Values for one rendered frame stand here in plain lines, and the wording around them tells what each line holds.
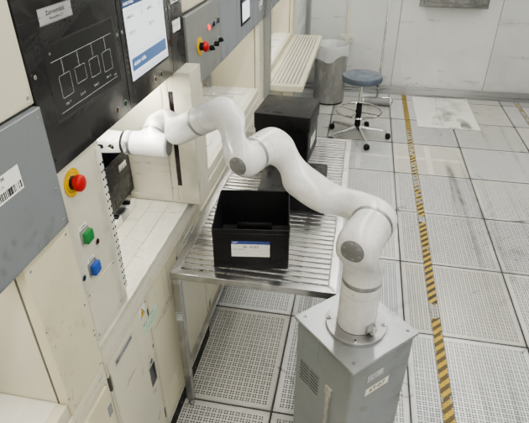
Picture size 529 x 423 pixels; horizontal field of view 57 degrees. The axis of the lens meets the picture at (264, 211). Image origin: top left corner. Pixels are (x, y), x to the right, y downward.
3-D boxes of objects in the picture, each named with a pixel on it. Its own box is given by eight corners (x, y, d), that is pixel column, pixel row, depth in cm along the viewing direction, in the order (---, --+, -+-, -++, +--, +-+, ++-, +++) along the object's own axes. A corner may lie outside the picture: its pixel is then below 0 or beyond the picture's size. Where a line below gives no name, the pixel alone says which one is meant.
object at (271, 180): (324, 216, 209) (326, 189, 202) (256, 210, 213) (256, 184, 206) (327, 182, 233) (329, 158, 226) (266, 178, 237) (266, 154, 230)
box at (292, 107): (307, 164, 249) (310, 118, 235) (254, 158, 255) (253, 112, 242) (317, 142, 272) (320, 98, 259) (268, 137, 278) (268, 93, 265)
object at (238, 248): (212, 267, 180) (210, 229, 170) (222, 225, 203) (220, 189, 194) (288, 269, 179) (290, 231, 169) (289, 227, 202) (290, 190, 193)
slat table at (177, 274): (322, 427, 208) (336, 294, 168) (187, 404, 218) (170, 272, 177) (340, 248, 316) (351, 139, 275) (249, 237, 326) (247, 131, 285)
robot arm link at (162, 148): (133, 123, 167) (125, 145, 163) (170, 127, 165) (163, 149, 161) (141, 138, 175) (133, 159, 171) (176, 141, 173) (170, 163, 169)
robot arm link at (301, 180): (369, 265, 135) (389, 236, 147) (391, 237, 127) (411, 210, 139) (230, 162, 145) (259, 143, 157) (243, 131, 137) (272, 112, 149)
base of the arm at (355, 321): (399, 329, 154) (408, 284, 144) (353, 356, 145) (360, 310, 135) (357, 295, 167) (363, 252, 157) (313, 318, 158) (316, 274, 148)
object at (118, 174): (111, 229, 175) (93, 148, 158) (58, 224, 179) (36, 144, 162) (137, 195, 196) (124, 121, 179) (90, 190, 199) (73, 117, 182)
